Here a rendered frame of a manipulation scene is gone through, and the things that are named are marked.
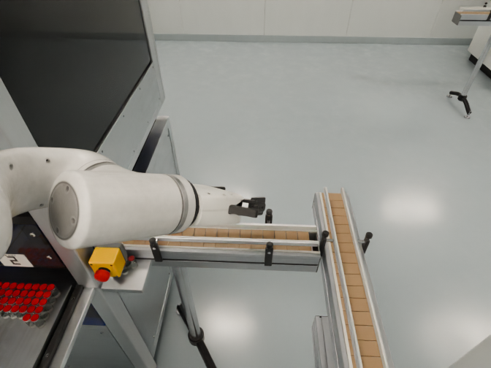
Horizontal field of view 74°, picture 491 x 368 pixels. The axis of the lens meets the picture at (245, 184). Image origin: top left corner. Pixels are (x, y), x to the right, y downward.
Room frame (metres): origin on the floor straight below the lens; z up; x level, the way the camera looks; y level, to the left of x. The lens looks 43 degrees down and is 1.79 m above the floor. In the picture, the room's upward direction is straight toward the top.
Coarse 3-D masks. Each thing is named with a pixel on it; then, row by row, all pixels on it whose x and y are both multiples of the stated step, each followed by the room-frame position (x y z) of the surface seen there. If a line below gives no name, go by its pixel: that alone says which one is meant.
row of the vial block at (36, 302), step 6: (0, 300) 0.44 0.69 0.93; (6, 300) 0.44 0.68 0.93; (12, 300) 0.44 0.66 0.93; (18, 300) 0.44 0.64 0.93; (24, 300) 0.44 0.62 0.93; (30, 300) 0.44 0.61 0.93; (36, 300) 0.44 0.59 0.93; (42, 300) 0.44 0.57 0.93; (12, 306) 0.43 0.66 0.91; (30, 306) 0.43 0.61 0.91; (36, 306) 0.43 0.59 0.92; (42, 306) 0.43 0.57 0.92; (48, 306) 0.43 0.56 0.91; (48, 312) 0.43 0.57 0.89
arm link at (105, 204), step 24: (96, 168) 0.30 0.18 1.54; (120, 168) 0.31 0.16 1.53; (72, 192) 0.23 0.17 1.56; (96, 192) 0.23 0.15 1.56; (120, 192) 0.25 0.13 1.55; (144, 192) 0.27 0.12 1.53; (168, 192) 0.29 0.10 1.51; (48, 216) 0.23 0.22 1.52; (72, 216) 0.21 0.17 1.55; (96, 216) 0.21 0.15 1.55; (120, 216) 0.23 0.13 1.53; (144, 216) 0.24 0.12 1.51; (168, 216) 0.26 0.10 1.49; (72, 240) 0.20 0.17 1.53; (96, 240) 0.21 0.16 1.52; (120, 240) 0.22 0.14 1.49
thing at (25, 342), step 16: (64, 304) 0.44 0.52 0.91; (0, 320) 0.40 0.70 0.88; (16, 320) 0.40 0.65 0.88; (48, 320) 0.40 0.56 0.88; (0, 336) 0.36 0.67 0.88; (16, 336) 0.36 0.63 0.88; (32, 336) 0.36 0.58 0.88; (48, 336) 0.35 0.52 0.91; (0, 352) 0.32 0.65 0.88; (16, 352) 0.32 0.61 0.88; (32, 352) 0.32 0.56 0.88
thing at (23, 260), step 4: (4, 256) 0.51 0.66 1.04; (16, 256) 0.51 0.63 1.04; (20, 256) 0.51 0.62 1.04; (24, 256) 0.51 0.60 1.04; (0, 260) 0.51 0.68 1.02; (4, 260) 0.51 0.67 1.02; (8, 260) 0.51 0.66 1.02; (20, 260) 0.51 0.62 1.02; (24, 260) 0.51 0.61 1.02; (4, 264) 0.51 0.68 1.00; (8, 264) 0.51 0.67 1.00; (12, 264) 0.51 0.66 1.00; (16, 264) 0.51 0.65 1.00; (24, 264) 0.51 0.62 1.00; (28, 264) 0.51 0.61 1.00
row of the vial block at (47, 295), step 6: (0, 294) 0.46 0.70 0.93; (6, 294) 0.46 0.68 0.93; (12, 294) 0.46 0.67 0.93; (18, 294) 0.46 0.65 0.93; (24, 294) 0.46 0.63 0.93; (30, 294) 0.46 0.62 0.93; (36, 294) 0.46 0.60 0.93; (42, 294) 0.46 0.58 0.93; (48, 294) 0.46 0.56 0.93; (48, 300) 0.45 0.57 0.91; (54, 300) 0.46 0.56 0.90
